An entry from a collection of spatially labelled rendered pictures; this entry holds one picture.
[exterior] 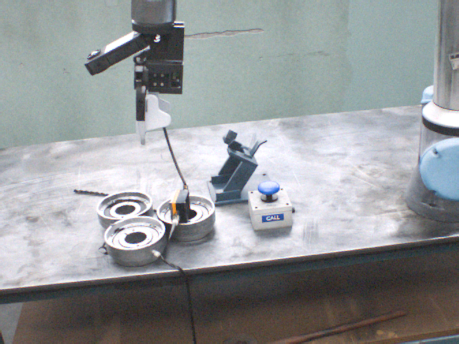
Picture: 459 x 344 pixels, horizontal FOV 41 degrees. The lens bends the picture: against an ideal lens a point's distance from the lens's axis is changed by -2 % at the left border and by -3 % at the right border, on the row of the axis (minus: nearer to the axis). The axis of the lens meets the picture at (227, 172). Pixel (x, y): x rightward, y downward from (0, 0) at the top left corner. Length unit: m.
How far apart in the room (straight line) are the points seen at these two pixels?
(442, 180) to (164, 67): 0.47
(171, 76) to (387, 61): 1.93
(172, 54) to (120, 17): 1.62
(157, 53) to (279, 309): 0.60
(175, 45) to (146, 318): 0.60
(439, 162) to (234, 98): 1.89
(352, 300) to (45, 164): 0.76
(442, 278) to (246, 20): 1.58
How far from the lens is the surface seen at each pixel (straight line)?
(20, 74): 2.78
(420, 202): 1.18
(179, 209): 1.10
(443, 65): 0.95
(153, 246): 1.05
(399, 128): 1.54
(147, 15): 1.01
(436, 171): 0.98
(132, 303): 1.40
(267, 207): 1.11
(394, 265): 1.48
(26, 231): 1.24
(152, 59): 1.05
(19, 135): 2.89
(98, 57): 1.06
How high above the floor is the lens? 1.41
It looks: 27 degrees down
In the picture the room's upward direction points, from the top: 4 degrees counter-clockwise
